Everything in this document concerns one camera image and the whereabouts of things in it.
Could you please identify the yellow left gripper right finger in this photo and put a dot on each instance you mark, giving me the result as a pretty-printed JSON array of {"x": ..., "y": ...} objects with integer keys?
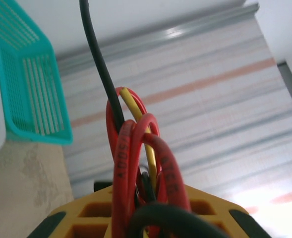
[{"x": 225, "y": 205}]

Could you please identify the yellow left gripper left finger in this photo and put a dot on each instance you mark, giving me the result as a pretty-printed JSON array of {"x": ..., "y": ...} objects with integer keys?
[{"x": 71, "y": 208}]

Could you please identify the teal plastic basket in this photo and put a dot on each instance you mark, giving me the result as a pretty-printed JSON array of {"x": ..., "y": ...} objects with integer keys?
[{"x": 49, "y": 49}]

